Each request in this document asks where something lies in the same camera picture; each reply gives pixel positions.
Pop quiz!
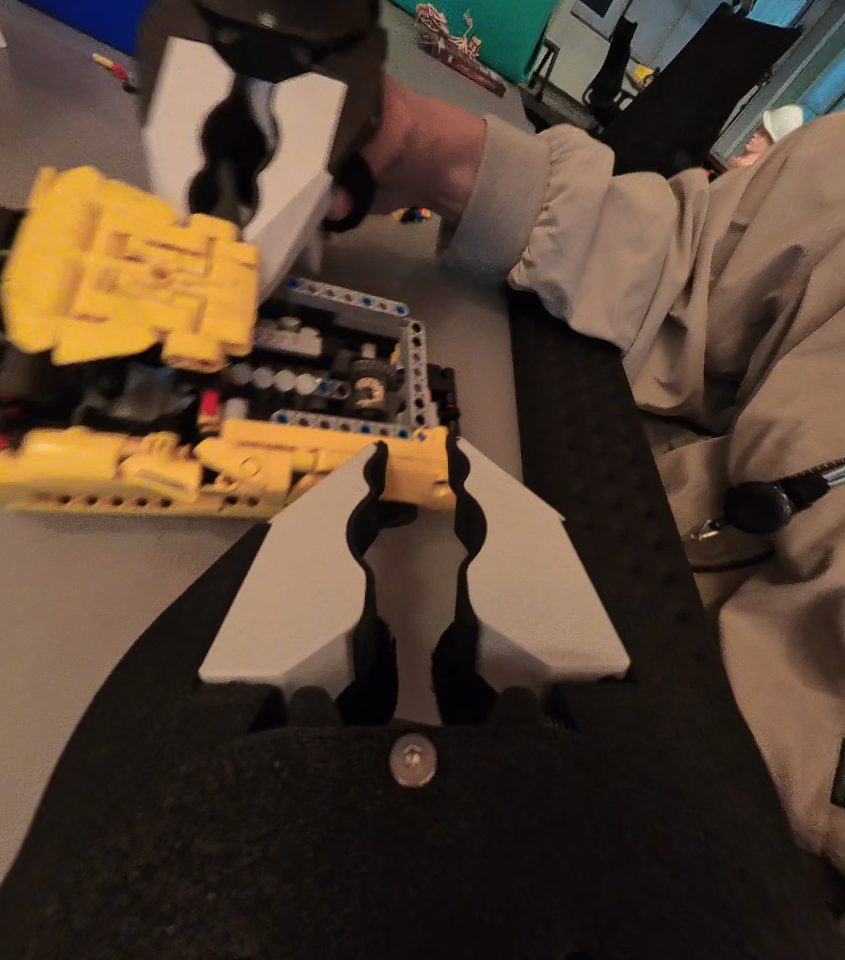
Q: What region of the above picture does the person's right forearm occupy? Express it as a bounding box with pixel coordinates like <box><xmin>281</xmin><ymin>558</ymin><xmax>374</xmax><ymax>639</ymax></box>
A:
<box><xmin>438</xmin><ymin>113</ymin><xmax>844</xmax><ymax>436</ymax></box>

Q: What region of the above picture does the grey desk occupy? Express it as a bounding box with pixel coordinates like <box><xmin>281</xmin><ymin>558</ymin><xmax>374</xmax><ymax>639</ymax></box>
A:
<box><xmin>0</xmin><ymin>0</ymin><xmax>544</xmax><ymax>960</ymax></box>

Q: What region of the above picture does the black dotted desk mat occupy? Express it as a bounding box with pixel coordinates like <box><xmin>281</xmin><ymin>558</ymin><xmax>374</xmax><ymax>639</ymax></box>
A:
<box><xmin>505</xmin><ymin>285</ymin><xmax>712</xmax><ymax>669</ymax></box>

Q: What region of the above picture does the blue plastic bin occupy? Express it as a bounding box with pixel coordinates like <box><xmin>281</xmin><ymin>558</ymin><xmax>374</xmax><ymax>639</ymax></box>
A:
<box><xmin>18</xmin><ymin>0</ymin><xmax>154</xmax><ymax>55</ymax></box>

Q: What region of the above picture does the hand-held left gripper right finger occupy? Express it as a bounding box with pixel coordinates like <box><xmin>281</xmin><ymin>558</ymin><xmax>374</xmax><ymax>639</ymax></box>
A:
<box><xmin>435</xmin><ymin>438</ymin><xmax>631</xmax><ymax>718</ymax></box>

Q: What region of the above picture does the black office chair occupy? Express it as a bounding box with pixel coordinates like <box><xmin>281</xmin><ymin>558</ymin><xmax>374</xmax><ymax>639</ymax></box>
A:
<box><xmin>603</xmin><ymin>8</ymin><xmax>808</xmax><ymax>175</ymax></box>

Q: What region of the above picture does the yellow toy car chassis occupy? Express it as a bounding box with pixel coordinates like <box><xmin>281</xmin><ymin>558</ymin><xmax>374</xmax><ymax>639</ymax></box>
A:
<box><xmin>0</xmin><ymin>165</ymin><xmax>463</xmax><ymax>520</ymax></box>

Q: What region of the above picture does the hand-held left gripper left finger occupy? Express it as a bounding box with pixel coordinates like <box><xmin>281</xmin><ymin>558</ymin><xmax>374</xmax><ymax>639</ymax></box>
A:
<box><xmin>201</xmin><ymin>443</ymin><xmax>394</xmax><ymax>718</ymax></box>

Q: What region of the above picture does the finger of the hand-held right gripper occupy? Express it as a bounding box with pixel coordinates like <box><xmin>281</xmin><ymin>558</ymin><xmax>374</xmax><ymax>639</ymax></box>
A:
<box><xmin>141</xmin><ymin>33</ymin><xmax>232</xmax><ymax>214</ymax></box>
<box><xmin>243</xmin><ymin>72</ymin><xmax>349</xmax><ymax>297</ymax></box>

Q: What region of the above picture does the person's right hand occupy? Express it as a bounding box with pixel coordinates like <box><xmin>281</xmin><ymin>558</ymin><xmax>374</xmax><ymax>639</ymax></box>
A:
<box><xmin>363</xmin><ymin>75</ymin><xmax>487</xmax><ymax>226</ymax></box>

